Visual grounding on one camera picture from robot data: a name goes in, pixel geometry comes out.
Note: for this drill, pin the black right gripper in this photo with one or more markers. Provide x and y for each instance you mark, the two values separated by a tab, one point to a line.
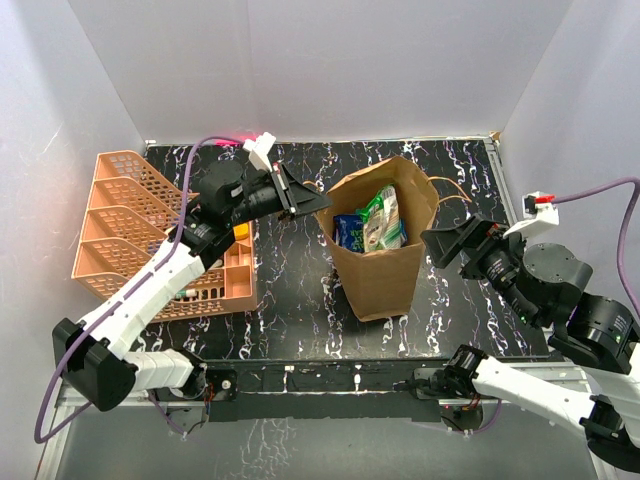
441	245

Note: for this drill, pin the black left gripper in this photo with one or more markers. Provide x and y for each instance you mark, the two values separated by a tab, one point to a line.
296	198

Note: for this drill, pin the blue snack bag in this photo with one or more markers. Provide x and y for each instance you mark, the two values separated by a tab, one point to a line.
348	232

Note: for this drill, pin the green Chuba snack bag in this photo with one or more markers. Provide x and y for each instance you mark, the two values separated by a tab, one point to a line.
382	226

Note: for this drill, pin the brown paper bag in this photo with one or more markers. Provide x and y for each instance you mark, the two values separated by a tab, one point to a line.
382	283

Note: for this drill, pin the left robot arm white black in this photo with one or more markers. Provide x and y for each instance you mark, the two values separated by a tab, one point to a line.
94	355

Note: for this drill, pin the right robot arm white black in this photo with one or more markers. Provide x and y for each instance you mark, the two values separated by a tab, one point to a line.
545	286

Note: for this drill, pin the yellow object in organizer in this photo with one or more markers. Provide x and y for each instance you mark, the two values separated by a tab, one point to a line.
241	231

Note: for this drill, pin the red LED strip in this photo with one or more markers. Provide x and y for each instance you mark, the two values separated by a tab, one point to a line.
234	140

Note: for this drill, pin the peach plastic desk organizer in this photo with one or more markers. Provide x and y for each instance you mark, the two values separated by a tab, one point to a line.
131	208

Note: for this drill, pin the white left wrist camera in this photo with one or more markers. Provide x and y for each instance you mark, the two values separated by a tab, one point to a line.
258	151

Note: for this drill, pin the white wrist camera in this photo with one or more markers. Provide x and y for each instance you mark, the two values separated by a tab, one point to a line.
540	215
258	151

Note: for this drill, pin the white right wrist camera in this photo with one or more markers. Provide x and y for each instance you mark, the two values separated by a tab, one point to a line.
540	215

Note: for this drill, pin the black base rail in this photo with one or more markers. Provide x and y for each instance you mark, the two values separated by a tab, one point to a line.
236	390

